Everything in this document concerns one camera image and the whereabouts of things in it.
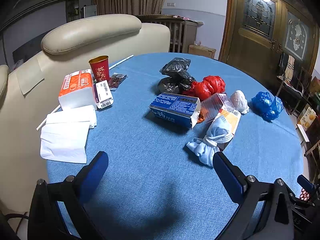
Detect light blue face mask bundle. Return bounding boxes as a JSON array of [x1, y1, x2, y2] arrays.
[[187, 115, 234, 167]]

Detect white plastic bag ball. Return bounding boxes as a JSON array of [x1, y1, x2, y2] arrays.
[[229, 90, 249, 115]]

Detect red plastic bag ball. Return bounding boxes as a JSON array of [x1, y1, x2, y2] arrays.
[[182, 75, 226, 102]]

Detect orange wrapper with red string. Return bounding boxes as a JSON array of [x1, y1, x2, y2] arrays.
[[197, 108, 207, 124]]

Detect red mesh trash basket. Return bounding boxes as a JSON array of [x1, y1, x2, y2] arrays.
[[299, 188, 310, 201]]

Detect white tissue stack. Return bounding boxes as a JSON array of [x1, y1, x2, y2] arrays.
[[40, 105, 97, 164]]

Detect yellow printed carton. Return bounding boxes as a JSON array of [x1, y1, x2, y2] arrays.
[[297, 103, 317, 131]]

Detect clear plastic wrapper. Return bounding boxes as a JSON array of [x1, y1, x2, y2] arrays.
[[201, 93, 236, 122]]

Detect blue plastic bag bundle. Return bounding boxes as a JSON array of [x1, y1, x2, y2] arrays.
[[251, 92, 284, 122]]

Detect white barcode medicine box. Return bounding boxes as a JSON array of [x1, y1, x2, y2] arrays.
[[94, 81, 114, 109]]

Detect blue cardboard box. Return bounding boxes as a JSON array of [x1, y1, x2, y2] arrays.
[[149, 93, 201, 129]]

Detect orange white tissue pack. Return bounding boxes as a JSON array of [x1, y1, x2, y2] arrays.
[[58, 69, 97, 111]]

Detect blue tablecloth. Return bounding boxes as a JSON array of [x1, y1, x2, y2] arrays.
[[46, 52, 305, 240]]

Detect metal folding chair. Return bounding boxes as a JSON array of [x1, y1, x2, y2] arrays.
[[276, 52, 312, 114]]

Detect dark red foil packet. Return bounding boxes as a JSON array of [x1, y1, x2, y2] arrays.
[[108, 73, 127, 91]]

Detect cream leather sofa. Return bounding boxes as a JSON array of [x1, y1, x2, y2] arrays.
[[1, 14, 170, 211]]

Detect black plastic bag bundle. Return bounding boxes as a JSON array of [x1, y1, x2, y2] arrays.
[[157, 57, 196, 94]]

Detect red paper cup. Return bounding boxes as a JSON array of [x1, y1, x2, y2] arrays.
[[89, 55, 110, 82]]

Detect cardboard box on floor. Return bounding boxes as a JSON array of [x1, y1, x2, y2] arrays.
[[188, 44, 216, 59]]

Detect wooden radiator cabinet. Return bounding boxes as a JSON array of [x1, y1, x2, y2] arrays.
[[137, 14, 199, 53]]

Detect brown wooden door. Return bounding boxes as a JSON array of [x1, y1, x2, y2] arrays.
[[219, 0, 319, 88]]

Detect black cable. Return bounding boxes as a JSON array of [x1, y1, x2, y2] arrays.
[[4, 212, 29, 234]]

